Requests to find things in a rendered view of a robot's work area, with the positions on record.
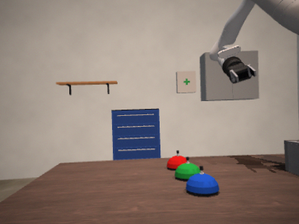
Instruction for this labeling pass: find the green dome bell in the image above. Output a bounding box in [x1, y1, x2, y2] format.
[175, 157, 200, 181]

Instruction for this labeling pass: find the blue dome bell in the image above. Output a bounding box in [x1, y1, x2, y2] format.
[186, 166, 220, 197]

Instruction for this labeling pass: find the red dome bell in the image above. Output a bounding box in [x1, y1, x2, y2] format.
[167, 150, 187, 170]

